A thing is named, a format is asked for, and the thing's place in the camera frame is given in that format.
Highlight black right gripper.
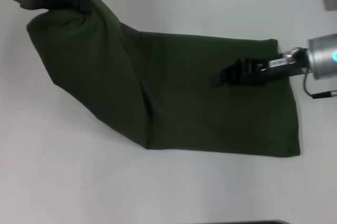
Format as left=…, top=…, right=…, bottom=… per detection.
left=210, top=51, right=313, bottom=88

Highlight dark green printed t-shirt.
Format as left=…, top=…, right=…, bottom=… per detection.
left=26, top=0, right=302, bottom=158

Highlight small silver wrist connector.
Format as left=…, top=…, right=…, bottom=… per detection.
left=286, top=47, right=304, bottom=64

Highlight dark flat object edge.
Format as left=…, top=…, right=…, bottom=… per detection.
left=215, top=220, right=286, bottom=224

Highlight right arm silver cable plug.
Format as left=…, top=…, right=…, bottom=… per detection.
left=302, top=71, right=337, bottom=100

